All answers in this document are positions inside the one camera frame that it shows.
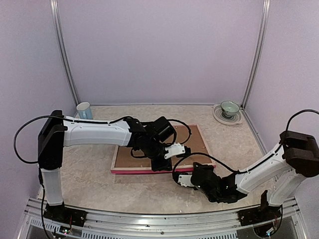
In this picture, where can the right aluminium post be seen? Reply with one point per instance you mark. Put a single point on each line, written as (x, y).
(258, 52)

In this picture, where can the pink wooden picture frame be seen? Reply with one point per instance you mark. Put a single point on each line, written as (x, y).
(162, 170)

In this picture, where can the brown backing board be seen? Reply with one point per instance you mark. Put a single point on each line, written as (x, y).
(194, 147)

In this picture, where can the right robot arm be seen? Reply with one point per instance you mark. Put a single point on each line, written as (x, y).
(295, 158)

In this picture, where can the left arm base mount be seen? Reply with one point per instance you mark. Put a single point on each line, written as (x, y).
(65, 215)

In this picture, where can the white paper cup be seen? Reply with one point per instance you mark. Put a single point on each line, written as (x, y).
(84, 111)

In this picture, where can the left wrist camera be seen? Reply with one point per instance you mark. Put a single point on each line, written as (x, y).
(161, 129)

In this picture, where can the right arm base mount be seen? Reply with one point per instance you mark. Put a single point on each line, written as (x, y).
(256, 215)

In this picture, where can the left aluminium post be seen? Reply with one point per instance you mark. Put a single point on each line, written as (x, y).
(62, 49)

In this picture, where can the aluminium post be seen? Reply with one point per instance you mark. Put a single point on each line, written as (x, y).
(62, 49)
(258, 52)

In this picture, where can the aluminium front rail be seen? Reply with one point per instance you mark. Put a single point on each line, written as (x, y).
(211, 225)

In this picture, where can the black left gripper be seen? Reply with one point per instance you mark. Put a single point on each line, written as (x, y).
(156, 167)

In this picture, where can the green teacup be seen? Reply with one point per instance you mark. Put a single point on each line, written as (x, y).
(229, 109)

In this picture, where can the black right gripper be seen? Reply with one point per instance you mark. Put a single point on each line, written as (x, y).
(202, 167)

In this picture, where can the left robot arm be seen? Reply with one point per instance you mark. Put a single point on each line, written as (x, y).
(62, 131)

